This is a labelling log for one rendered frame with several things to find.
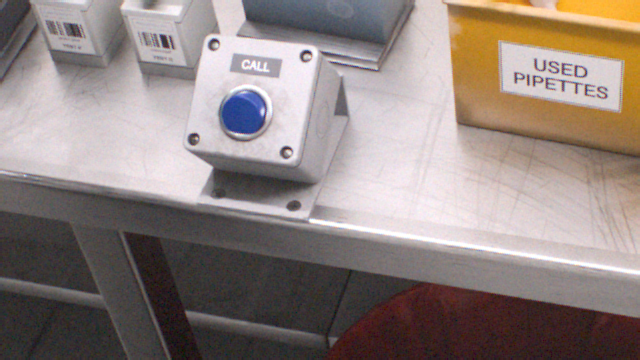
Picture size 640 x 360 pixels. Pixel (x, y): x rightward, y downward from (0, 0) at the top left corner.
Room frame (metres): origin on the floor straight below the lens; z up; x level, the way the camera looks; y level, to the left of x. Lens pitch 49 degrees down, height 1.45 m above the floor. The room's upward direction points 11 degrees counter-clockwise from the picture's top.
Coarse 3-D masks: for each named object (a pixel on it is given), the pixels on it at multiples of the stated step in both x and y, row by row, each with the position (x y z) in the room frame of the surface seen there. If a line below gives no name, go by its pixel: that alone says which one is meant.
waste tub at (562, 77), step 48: (480, 0) 0.55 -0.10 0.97; (528, 0) 0.65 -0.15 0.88; (576, 0) 0.64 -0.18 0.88; (624, 0) 0.63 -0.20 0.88; (480, 48) 0.55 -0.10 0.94; (528, 48) 0.54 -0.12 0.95; (576, 48) 0.52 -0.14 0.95; (624, 48) 0.51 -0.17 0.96; (480, 96) 0.55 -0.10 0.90; (528, 96) 0.54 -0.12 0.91; (576, 96) 0.52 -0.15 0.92; (624, 96) 0.51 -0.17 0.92; (576, 144) 0.52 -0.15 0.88; (624, 144) 0.51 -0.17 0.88
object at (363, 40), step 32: (256, 0) 0.67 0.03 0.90; (288, 0) 0.66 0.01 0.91; (320, 0) 0.65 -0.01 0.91; (352, 0) 0.64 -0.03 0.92; (384, 0) 0.63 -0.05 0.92; (256, 32) 0.66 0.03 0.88; (288, 32) 0.66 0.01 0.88; (320, 32) 0.65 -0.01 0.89; (352, 32) 0.64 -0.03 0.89; (384, 32) 0.63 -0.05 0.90; (352, 64) 0.62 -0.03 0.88
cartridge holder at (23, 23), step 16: (0, 0) 0.74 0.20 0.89; (16, 0) 0.72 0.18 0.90; (0, 16) 0.70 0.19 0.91; (16, 16) 0.71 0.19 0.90; (32, 16) 0.72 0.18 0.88; (0, 32) 0.69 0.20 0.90; (16, 32) 0.70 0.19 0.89; (0, 48) 0.69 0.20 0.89; (16, 48) 0.70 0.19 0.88; (0, 64) 0.68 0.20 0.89
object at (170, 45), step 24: (144, 0) 0.66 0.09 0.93; (168, 0) 0.65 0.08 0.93; (192, 0) 0.66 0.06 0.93; (144, 24) 0.65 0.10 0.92; (168, 24) 0.64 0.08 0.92; (192, 24) 0.65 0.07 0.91; (216, 24) 0.68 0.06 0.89; (144, 48) 0.65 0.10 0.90; (168, 48) 0.65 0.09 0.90; (192, 48) 0.64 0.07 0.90; (144, 72) 0.66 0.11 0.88; (168, 72) 0.65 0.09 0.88; (192, 72) 0.64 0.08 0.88
